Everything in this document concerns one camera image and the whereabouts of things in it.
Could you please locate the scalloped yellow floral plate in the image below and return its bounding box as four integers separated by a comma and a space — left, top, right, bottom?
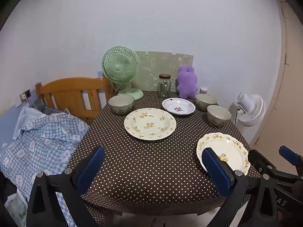
196, 132, 251, 176

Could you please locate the grey-green floral bowl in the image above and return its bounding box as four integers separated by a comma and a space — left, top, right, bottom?
207, 105, 232, 126
195, 94, 218, 112
108, 95, 135, 116

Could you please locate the green patterned board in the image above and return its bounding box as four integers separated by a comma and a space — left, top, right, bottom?
131, 51, 194, 93

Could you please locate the brown polka dot tablecloth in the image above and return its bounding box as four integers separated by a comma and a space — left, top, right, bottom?
64, 90, 261, 227

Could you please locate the wall socket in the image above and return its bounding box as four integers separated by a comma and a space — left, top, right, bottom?
19, 89, 32, 104

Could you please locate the blue checkered printed blanket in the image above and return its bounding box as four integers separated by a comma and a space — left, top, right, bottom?
0, 104, 105, 227

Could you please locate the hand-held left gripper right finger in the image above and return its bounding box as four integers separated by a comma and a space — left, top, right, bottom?
201, 147, 281, 227

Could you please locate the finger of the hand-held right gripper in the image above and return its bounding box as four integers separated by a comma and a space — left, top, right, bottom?
279, 145, 303, 167
248, 149, 303, 182

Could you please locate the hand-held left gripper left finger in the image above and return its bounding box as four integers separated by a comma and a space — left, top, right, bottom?
26, 145, 106, 227

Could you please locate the white clip fan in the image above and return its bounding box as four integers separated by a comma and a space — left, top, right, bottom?
235, 92, 266, 127

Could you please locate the purple plush toy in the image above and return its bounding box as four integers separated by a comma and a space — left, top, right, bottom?
176, 65, 198, 99

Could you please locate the beige door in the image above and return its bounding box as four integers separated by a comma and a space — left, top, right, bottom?
251, 0, 303, 161

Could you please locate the large round yellow floral plate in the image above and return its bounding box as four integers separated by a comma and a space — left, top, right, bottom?
124, 108, 177, 141

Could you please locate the white red floral plate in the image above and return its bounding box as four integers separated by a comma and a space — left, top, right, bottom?
162, 98, 196, 115

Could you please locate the glass jar with dark lid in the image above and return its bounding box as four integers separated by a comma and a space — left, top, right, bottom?
158, 74, 171, 98

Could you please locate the grey cloth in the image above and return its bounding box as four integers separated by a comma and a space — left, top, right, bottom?
33, 99, 68, 115

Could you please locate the green desk fan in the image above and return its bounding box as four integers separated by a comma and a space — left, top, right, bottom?
102, 47, 144, 100

